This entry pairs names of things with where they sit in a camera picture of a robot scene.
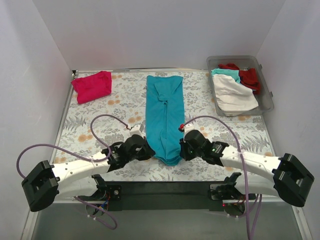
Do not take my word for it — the aluminium frame rail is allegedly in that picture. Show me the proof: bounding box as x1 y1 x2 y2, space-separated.
21 182 313 240

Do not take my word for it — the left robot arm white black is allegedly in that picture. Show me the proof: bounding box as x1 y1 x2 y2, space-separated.
21 134 156 212

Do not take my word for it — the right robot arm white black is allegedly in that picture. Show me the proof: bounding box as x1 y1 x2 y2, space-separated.
179 130 315 207

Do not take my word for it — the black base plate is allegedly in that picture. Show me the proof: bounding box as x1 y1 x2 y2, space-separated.
74 181 257 218

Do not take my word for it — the folded pink t shirt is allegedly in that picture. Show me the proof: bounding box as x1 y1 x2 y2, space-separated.
71 71 112 105

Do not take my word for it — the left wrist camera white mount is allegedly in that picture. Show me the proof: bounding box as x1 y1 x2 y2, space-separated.
128 124 145 138

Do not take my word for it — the clear plastic bin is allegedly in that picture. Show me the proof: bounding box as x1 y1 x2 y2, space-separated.
206 55 274 117

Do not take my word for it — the teal blue t shirt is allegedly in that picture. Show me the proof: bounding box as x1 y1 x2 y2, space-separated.
145 75 185 166

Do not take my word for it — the dark red t shirt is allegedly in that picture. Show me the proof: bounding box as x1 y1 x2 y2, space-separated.
218 63 261 95

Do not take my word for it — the white t shirt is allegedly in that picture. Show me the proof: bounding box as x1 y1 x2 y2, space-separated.
212 74 259 112

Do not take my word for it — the light mint t shirt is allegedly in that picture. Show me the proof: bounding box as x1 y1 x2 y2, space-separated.
211 68 241 84

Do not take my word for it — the floral patterned table mat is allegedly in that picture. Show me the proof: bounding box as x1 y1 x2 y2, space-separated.
54 70 274 181

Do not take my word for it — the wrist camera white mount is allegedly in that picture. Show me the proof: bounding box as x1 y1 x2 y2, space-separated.
178 123 195 135
128 124 145 138

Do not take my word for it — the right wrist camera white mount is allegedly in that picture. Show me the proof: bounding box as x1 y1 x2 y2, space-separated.
178 123 195 135

